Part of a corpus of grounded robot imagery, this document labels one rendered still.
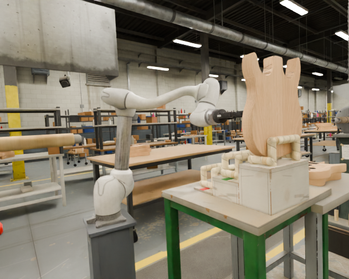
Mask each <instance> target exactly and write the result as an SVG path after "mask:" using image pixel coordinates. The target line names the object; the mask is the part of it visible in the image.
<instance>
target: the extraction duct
mask: <svg viewBox="0 0 349 279"><path fill-rule="evenodd" d="M106 3H107V4H110V5H113V6H117V7H120V8H123V9H127V10H129V11H133V12H137V13H141V14H144V15H147V16H150V17H154V18H157V19H161V20H165V21H168V22H170V23H174V24H178V25H182V26H184V27H188V28H192V29H195V30H199V31H201V32H205V33H208V34H213V35H216V36H219V35H220V34H221V32H222V26H221V25H218V24H215V23H213V22H209V21H206V20H203V19H200V18H197V17H194V16H192V15H189V14H185V13H182V12H179V11H176V10H174V9H172V8H167V7H164V6H161V5H159V4H156V3H152V2H149V1H147V0H107V2H106ZM219 37H222V38H226V39H230V40H233V41H236V42H239V43H243V44H247V45H251V46H253V47H257V48H260V49H264V50H268V51H272V52H274V53H278V54H280V55H285V56H289V57H291V58H299V59H300V60H303V61H305V62H308V63H312V64H315V65H319V66H322V67H326V68H329V69H332V70H336V71H340V72H342V73H346V74H348V68H346V67H343V66H340V65H337V64H334V63H331V62H329V61H326V60H322V59H319V58H316V57H314V56H311V55H307V54H304V53H302V52H299V51H296V50H292V49H289V48H287V47H284V46H281V45H278V44H275V43H274V46H273V43H272V42H269V41H266V40H263V39H260V38H257V37H254V36H251V35H248V34H245V33H242V32H239V31H236V30H233V29H230V28H227V27H224V26H223V32H222V34H221V35H220V36H219ZM306 57H307V58H306Z"/></svg>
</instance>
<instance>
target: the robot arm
mask: <svg viewBox="0 0 349 279"><path fill-rule="evenodd" d="M219 89H220V87H219V82H218V81H217V80H216V79H214V78H208V79H206V80H205V81H204V83H202V84H199V85H197V86H184V87H180V88H178V89H175V90H173V91H170V92H168V93H166V94H163V95H161V96H158V97H155V98H152V99H145V98H143V97H139V96H137V95H135V94H134V93H133V92H131V91H129V90H126V89H118V88H111V87H110V88H106V89H103V90H102V92H101V95H100V97H101V99H102V101H103V102H104V103H106V104H108V105H111V106H113V107H115V111H116V115H117V131H116V148H115V166H114V169H113V170H112V171H111V172H110V175H105V176H102V177H100V178H99V179H98V180H97V181H96V183H95V186H94V208H95V215H94V216H92V217H91V218H89V219H87V220H86V222H87V224H95V225H96V228H97V229H99V228H101V227H104V226H108V225H112V224H116V223H121V222H125V221H126V218H125V217H123V215H122V214H121V208H120V206H121V202H122V200H123V199H125V198H126V197H127V196H128V195H129V194H130V193H131V192H132V190H133V188H134V179H133V177H132V171H131V170H130V169H129V159H130V143H131V126H132V117H134V115H135V112H136V109H142V110H149V109H155V108H157V107H160V106H162V105H165V104H167V103H169V102H171V101H173V100H176V99H178V98H180V97H182V96H193V97H194V98H195V99H196V101H198V102H199V103H198V106H197V108H196V109H195V110H194V111H193V112H192V113H191V115H190V117H189V120H190V122H191V124H193V125H196V126H198V127H208V126H210V125H211V126H212V125H219V124H221V123H225V122H226V121H227V120H231V119H237V118H239V117H243V111H237V113H236V112H227V111H226V110H224V109H218V108H215V106H216V104H217V102H218V98H219Z"/></svg>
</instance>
